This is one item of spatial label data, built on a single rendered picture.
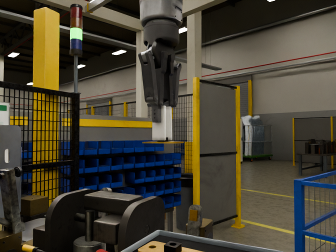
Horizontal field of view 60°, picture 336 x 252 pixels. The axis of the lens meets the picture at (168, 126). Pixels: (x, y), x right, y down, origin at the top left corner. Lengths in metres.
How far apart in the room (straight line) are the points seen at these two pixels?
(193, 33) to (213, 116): 5.06
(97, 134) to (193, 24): 6.21
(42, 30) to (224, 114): 2.80
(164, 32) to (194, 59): 7.81
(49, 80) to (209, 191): 2.63
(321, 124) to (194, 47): 6.60
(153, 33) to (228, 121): 3.55
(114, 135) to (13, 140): 2.00
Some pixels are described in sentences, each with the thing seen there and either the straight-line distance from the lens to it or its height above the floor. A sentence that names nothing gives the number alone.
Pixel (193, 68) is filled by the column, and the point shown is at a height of 3.16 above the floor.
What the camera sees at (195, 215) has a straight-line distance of 0.86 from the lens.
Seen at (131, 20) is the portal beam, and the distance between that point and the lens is 5.74.
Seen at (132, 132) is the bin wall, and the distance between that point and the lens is 3.25.
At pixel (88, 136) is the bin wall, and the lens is 2.96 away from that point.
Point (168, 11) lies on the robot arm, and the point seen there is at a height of 1.55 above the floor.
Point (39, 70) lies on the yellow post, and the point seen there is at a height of 1.66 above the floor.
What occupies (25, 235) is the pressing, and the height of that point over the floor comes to 1.00.
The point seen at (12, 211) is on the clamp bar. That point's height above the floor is 1.11.
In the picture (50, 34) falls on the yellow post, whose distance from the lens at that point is 1.80.
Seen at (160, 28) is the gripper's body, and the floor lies 1.51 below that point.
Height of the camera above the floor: 1.31
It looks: 2 degrees up
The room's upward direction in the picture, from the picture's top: straight up
